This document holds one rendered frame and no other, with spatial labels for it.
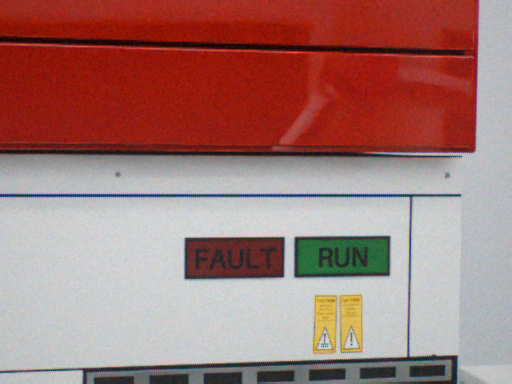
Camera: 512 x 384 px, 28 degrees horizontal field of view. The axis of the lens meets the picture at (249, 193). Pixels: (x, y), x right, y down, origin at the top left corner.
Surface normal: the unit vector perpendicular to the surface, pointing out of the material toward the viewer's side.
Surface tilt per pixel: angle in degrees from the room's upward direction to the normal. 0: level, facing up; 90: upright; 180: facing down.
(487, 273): 90
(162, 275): 90
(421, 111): 90
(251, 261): 90
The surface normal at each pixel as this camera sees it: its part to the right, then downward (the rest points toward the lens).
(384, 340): 0.20, 0.05
